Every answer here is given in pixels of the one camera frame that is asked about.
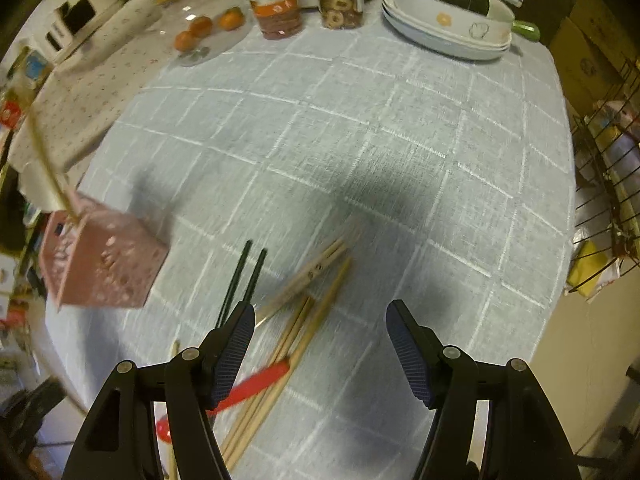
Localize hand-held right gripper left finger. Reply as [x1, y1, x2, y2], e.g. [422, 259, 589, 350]
[61, 301, 257, 480]

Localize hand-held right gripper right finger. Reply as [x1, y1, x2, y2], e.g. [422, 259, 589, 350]
[386, 299, 583, 480]

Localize red plastic spoon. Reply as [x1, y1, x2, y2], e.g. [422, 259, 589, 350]
[156, 360, 292, 445]

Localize black chopstick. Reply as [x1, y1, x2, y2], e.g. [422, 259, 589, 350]
[216, 240, 253, 328]
[224, 248, 268, 321]

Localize bunch of wooden chopsticks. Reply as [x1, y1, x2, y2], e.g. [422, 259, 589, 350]
[167, 220, 366, 480]

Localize pink perforated utensil holder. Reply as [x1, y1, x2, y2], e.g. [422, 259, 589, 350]
[39, 191, 171, 310]

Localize long single bamboo chopstick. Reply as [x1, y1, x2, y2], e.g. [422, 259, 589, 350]
[25, 102, 81, 223]

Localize yellow packet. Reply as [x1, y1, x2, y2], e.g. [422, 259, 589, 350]
[565, 240, 613, 303]

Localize black metal stand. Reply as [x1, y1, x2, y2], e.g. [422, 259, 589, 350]
[575, 425, 640, 466]

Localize grey checked tablecloth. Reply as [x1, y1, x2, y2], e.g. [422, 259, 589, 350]
[45, 10, 576, 480]

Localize floral patterned cloth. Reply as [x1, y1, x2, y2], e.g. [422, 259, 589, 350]
[7, 0, 166, 171]

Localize cluttered shelf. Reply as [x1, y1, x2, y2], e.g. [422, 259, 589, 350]
[0, 45, 56, 361]

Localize clear glass footed plate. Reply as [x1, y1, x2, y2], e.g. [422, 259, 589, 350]
[170, 0, 256, 68]

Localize white printed oval baking dish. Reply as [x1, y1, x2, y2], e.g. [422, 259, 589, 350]
[392, 0, 516, 46]

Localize cardboard boxes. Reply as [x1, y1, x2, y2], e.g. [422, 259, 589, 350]
[547, 0, 640, 116]

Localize jar with orange label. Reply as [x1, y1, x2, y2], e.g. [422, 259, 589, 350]
[241, 0, 303, 41]

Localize white countertop appliance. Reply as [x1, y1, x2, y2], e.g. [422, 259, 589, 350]
[20, 0, 131, 66]

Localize black wire rack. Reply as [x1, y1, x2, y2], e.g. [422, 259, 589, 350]
[565, 60, 640, 306]

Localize green handle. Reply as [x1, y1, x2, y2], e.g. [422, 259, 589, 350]
[510, 20, 542, 42]

